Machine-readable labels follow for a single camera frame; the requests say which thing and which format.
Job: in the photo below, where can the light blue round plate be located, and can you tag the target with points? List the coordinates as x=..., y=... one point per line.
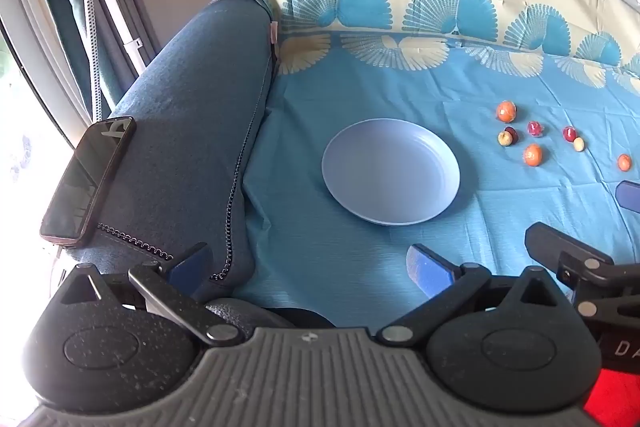
x=390, y=172

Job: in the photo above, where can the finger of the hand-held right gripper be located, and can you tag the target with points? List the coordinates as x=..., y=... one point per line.
x=555, y=244
x=630, y=194

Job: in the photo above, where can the black smartphone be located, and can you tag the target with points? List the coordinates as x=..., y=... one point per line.
x=87, y=182

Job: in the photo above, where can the blue fan-print cloth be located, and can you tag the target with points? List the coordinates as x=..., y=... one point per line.
x=400, y=72

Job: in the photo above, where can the small yellow-red apple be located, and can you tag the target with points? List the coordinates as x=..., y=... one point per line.
x=504, y=139

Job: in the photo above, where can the dark red small fruit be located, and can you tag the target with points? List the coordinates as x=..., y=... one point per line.
x=569, y=134

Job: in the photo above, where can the pale yellow small fruit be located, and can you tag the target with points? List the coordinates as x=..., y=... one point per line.
x=579, y=144

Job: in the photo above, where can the small orange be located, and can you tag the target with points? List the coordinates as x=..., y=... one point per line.
x=533, y=154
x=624, y=162
x=506, y=110

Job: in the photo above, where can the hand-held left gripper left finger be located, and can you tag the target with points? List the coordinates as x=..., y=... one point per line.
x=189, y=264

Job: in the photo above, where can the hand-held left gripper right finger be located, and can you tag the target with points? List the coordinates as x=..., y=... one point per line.
x=431, y=271

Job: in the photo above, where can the pink-red small fruit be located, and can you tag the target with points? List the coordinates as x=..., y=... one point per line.
x=535, y=128

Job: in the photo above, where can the dark red cherry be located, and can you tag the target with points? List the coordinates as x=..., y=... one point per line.
x=512, y=132

